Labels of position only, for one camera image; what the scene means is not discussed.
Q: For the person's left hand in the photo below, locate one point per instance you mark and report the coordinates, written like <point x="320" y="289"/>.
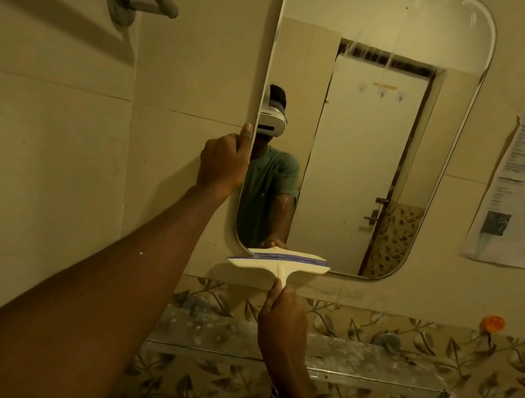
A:
<point x="220" y="164"/>

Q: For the person's right hand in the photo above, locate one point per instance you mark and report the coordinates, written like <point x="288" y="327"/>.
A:
<point x="281" y="330"/>

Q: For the person's left thumb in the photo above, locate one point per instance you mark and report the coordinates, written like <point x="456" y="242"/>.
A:
<point x="246" y="137"/>

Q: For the person's right thumb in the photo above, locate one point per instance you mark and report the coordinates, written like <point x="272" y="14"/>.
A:
<point x="272" y="294"/>

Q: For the white squeegee with blue blade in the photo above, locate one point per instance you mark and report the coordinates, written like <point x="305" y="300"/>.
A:
<point x="277" y="260"/>

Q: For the rounded wall mirror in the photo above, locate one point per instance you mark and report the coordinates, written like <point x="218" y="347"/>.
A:
<point x="370" y="124"/>

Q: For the person's left forearm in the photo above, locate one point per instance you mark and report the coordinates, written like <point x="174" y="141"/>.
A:
<point x="74" y="305"/>

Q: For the glass wall shelf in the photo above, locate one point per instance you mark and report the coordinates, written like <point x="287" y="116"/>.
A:
<point x="355" y="365"/>

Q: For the orange wall hook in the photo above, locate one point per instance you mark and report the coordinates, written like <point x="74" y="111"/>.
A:
<point x="493" y="323"/>

